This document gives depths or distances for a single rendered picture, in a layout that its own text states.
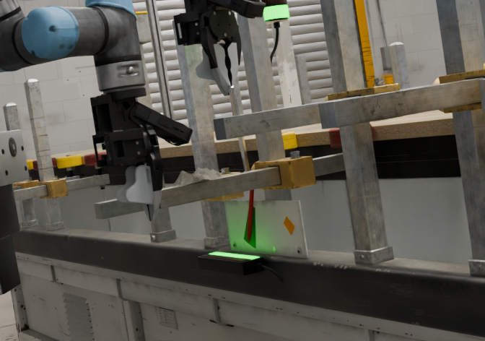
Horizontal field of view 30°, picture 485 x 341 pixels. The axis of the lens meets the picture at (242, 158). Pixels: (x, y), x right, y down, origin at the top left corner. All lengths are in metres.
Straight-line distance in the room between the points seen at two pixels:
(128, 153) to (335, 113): 0.49
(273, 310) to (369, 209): 0.41
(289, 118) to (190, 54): 0.58
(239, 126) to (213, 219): 0.61
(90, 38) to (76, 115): 8.10
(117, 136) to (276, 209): 0.35
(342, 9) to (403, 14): 10.01
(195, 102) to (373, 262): 0.58
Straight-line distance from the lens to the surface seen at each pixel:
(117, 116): 1.43
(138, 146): 1.43
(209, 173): 1.50
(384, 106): 1.07
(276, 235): 1.62
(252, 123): 1.25
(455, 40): 1.22
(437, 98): 1.12
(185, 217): 2.42
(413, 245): 1.68
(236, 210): 1.72
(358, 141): 1.40
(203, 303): 2.00
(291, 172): 1.54
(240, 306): 1.86
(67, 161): 2.97
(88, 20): 1.38
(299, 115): 1.30
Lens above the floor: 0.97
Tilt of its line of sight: 3 degrees down
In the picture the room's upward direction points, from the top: 9 degrees counter-clockwise
